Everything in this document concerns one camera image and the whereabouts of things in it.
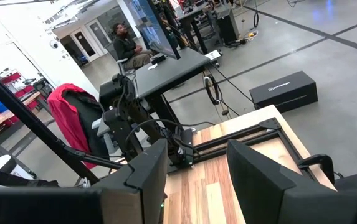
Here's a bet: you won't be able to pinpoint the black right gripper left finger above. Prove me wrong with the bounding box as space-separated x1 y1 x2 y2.
0 138 169 224

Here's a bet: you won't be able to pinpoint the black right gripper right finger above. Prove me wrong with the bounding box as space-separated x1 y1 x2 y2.
226 139 357 224

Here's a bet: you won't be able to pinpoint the black office chair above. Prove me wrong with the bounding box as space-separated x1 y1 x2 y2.
61 90 113 170

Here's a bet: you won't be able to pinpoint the dark grey desk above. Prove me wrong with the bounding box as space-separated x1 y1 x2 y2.
133 46 212 131

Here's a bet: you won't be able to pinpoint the red jacket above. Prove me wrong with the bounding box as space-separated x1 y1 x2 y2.
47 83 104 170

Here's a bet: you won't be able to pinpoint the black cardboard box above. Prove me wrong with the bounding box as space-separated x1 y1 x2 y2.
249 70 319 114

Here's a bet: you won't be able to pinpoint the person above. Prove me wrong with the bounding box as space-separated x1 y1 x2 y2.
112 22 153 71

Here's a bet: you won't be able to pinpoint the white paper sheets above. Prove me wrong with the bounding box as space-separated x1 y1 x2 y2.
204 49 222 62

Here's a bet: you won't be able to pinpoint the black monitor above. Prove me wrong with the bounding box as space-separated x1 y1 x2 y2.
122 0 181 60

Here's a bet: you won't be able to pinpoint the black computer tower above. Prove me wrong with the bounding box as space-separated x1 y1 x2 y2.
216 7 240 47

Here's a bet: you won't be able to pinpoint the black frame clamp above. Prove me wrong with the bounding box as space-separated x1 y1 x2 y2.
297 153 336 185

